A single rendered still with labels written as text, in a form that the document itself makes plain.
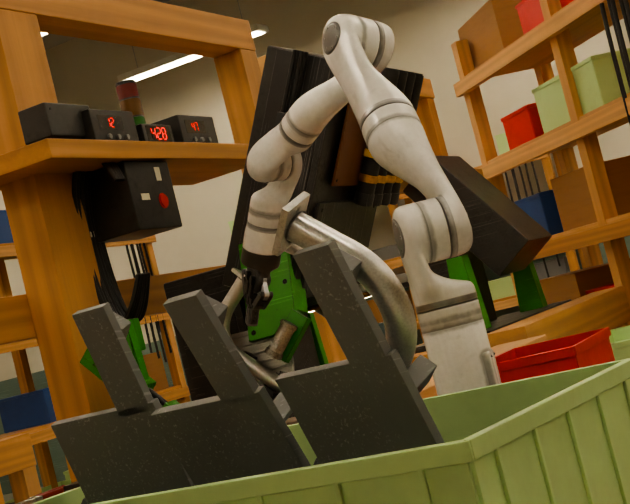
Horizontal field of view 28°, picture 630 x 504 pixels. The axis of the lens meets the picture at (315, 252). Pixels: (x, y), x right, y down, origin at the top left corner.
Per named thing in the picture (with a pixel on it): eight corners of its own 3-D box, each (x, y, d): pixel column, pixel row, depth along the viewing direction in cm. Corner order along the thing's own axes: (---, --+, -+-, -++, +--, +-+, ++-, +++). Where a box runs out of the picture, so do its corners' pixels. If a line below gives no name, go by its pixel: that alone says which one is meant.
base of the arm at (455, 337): (509, 409, 186) (480, 297, 187) (505, 417, 177) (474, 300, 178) (449, 422, 188) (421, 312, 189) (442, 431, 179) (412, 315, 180)
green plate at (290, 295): (316, 335, 259) (303, 238, 265) (296, 330, 252) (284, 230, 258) (269, 346, 264) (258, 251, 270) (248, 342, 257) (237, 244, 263)
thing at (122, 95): (144, 97, 298) (139, 79, 298) (132, 96, 293) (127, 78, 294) (127, 104, 300) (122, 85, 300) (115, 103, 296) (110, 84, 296)
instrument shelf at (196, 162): (273, 159, 318) (269, 144, 318) (51, 157, 237) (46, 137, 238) (192, 185, 329) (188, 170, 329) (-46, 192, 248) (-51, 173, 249)
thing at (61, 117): (97, 136, 261) (89, 104, 261) (52, 135, 247) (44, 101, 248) (70, 146, 264) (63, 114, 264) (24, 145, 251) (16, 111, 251)
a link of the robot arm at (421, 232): (394, 204, 179) (424, 321, 178) (457, 189, 181) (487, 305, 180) (383, 212, 188) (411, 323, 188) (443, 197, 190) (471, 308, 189)
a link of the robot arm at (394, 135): (419, 96, 195) (361, 110, 194) (479, 224, 179) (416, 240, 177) (418, 137, 202) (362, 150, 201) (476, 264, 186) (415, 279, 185)
